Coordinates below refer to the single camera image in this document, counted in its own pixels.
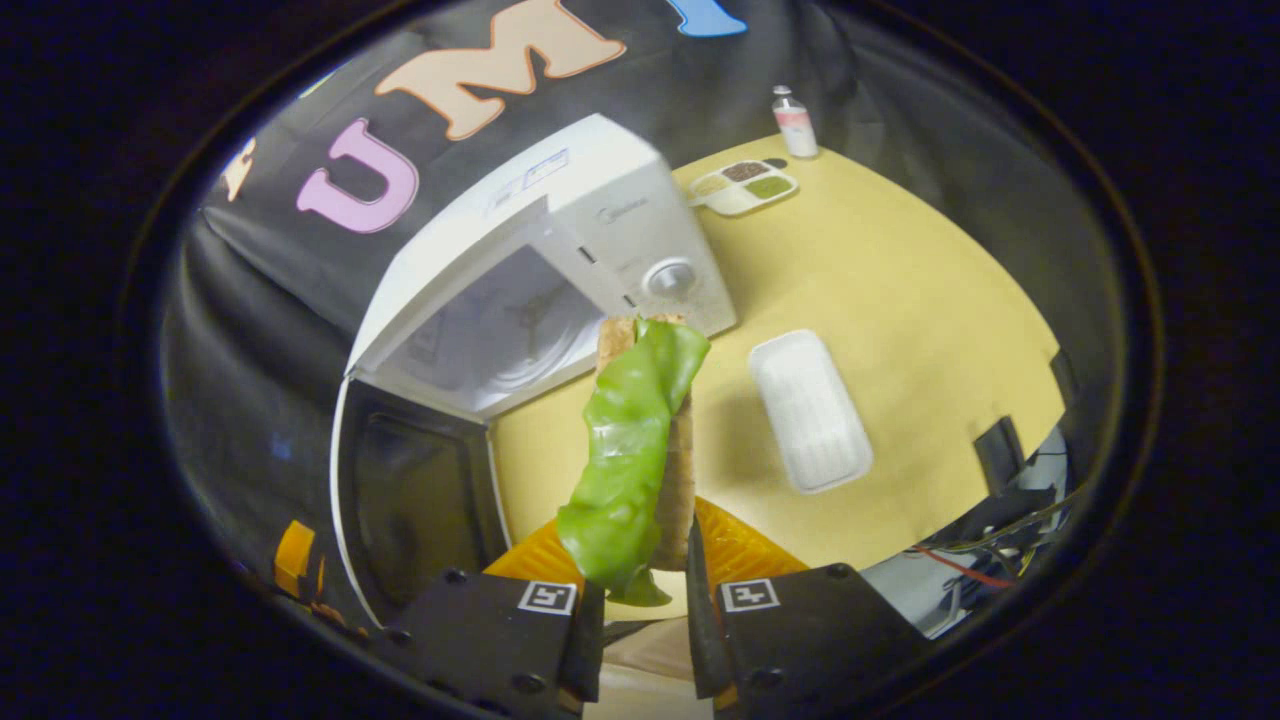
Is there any red cable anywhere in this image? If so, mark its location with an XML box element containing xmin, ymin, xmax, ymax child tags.
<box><xmin>905</xmin><ymin>543</ymin><xmax>1016</xmax><ymax>591</ymax></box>

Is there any white microwave oven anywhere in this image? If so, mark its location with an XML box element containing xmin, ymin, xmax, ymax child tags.
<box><xmin>330</xmin><ymin>113</ymin><xmax>738</xmax><ymax>626</ymax></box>

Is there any black table clamp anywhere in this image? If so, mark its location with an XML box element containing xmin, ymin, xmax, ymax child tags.
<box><xmin>974</xmin><ymin>415</ymin><xmax>1027</xmax><ymax>497</ymax></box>

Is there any black backdrop cloth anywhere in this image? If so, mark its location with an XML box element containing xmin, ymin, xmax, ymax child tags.
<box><xmin>160</xmin><ymin>0</ymin><xmax>1131</xmax><ymax>601</ymax></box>

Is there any lettuce sandwich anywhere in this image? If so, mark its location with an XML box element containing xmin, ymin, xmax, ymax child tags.
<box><xmin>557</xmin><ymin>314</ymin><xmax>713</xmax><ymax>607</ymax></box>

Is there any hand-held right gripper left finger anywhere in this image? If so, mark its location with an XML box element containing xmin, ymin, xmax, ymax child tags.
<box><xmin>383</xmin><ymin>518</ymin><xmax>608</xmax><ymax>719</ymax></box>

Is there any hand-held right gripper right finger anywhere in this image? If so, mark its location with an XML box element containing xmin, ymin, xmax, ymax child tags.
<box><xmin>684</xmin><ymin>496</ymin><xmax>933</xmax><ymax>720</ymax></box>

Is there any white rectangular tray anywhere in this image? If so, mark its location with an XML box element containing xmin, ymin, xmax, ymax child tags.
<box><xmin>748</xmin><ymin>329</ymin><xmax>874</xmax><ymax>495</ymax></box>

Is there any small pink label bottle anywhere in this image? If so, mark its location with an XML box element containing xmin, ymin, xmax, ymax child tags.
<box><xmin>771</xmin><ymin>85</ymin><xmax>819</xmax><ymax>159</ymax></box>

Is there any white divided sauce dish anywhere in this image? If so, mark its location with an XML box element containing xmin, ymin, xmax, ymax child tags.
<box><xmin>688</xmin><ymin>158</ymin><xmax>799</xmax><ymax>218</ymax></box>

